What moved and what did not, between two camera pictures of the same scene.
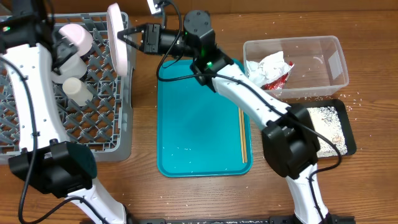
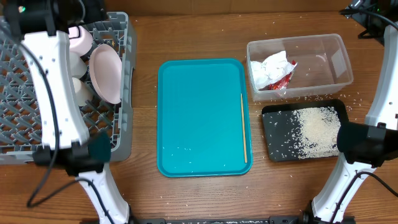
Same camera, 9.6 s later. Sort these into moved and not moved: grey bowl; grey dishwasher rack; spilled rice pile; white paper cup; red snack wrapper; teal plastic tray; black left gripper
Moved: black left gripper; red snack wrapper
Not moved: grey dishwasher rack; teal plastic tray; white paper cup; grey bowl; spilled rice pile
